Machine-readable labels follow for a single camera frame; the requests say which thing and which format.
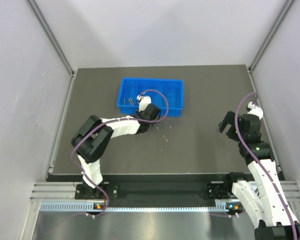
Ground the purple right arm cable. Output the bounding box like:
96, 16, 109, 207
234, 92, 298, 240

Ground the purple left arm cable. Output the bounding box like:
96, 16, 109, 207
70, 89, 169, 218

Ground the blue plastic divided bin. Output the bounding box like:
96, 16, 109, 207
117, 77, 185, 117

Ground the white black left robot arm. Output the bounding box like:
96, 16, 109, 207
71, 96, 161, 194

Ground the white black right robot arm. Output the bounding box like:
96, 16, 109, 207
217, 101, 300, 240

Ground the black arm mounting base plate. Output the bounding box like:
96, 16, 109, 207
47, 172, 253, 203

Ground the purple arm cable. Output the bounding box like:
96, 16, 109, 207
70, 89, 169, 218
234, 92, 298, 240

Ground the grey slotted cable duct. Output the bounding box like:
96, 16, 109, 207
39, 200, 229, 213

